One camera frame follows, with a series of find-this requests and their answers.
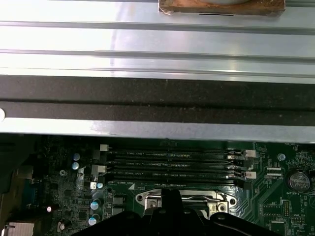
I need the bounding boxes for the CPU socket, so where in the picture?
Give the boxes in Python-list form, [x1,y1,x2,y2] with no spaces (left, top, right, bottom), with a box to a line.
[135,188,237,222]

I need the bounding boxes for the RAM slot white clips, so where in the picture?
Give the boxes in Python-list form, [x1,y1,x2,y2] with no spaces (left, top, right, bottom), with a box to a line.
[91,163,257,179]

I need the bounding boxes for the silver coin battery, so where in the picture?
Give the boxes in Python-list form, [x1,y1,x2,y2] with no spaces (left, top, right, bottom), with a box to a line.
[286,171,311,194]

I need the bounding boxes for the green motherboard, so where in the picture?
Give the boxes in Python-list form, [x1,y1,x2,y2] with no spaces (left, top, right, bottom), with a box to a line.
[0,134,315,236]

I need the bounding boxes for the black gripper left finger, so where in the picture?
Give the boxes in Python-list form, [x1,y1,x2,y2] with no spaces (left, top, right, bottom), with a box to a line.
[78,189,173,236]

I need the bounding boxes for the black PC case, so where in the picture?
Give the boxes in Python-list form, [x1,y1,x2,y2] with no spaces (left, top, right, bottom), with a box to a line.
[0,73,315,148]

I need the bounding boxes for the wire locking lever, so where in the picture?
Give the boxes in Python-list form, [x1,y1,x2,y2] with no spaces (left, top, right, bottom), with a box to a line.
[181,194,222,205]

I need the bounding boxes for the metal socket cover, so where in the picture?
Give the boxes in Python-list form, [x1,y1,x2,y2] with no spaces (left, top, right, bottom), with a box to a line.
[145,191,228,217]

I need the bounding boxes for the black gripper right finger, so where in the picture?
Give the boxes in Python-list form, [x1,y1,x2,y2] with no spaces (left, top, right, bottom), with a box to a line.
[172,189,280,236]

